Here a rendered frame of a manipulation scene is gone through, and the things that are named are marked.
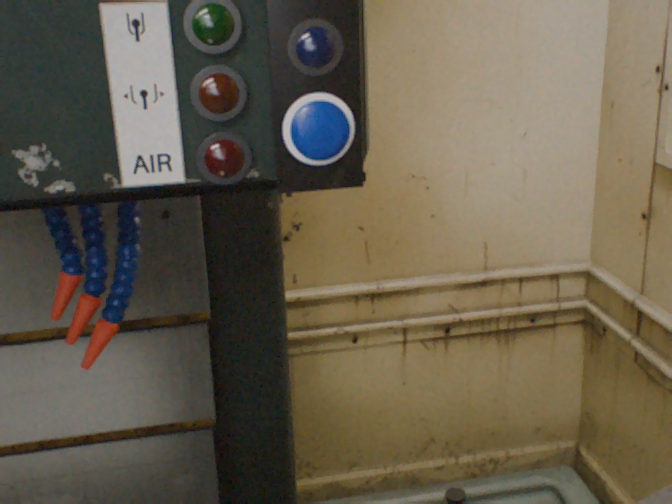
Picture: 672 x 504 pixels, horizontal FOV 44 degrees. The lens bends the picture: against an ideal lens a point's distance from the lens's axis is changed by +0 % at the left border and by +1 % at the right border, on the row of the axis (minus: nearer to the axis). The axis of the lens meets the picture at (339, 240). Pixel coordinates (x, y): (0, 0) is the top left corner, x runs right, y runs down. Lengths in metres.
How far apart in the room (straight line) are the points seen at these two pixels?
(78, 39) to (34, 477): 0.93
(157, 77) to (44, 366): 0.81
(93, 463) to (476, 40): 0.95
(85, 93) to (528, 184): 1.29
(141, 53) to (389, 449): 1.45
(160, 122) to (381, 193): 1.14
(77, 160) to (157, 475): 0.89
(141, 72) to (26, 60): 0.05
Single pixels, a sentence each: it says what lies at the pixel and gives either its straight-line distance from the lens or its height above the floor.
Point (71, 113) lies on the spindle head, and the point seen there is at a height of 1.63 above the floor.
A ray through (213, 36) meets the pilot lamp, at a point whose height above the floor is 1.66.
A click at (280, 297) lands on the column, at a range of 1.18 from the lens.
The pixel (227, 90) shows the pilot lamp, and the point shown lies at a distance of 0.40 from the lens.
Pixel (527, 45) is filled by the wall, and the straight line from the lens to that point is 1.57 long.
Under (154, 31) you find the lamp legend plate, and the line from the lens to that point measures 0.40.
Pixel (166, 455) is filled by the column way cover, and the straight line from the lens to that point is 1.24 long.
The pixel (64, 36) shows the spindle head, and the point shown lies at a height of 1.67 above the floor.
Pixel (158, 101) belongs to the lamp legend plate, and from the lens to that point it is 0.41.
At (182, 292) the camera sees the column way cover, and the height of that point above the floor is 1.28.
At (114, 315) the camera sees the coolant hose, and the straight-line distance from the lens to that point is 0.62.
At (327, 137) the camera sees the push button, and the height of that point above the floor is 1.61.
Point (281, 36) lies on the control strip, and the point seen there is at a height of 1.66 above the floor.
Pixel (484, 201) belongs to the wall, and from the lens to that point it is 1.60.
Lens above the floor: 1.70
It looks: 19 degrees down
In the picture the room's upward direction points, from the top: 2 degrees counter-clockwise
